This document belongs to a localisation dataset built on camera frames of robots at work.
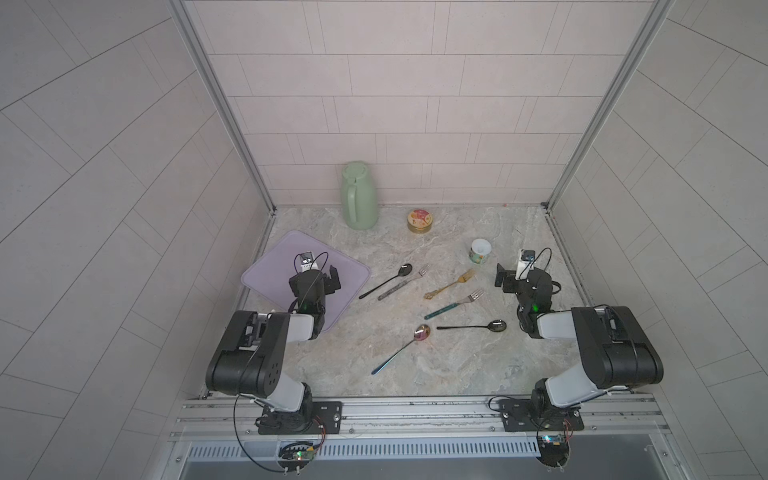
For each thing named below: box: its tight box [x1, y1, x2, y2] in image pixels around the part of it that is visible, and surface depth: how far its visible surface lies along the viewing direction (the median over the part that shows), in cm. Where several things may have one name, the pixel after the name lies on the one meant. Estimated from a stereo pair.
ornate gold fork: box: [423, 270, 475, 299], surface depth 98 cm
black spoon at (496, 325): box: [437, 319, 507, 332], surface depth 87 cm
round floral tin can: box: [407, 209, 433, 234], surface depth 111 cm
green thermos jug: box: [342, 161, 379, 231], surface depth 98 cm
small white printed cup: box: [469, 238, 492, 265], surface depth 100 cm
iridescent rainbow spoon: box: [371, 324, 431, 375], surface depth 84 cm
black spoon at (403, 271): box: [358, 263, 413, 299], surface depth 98 cm
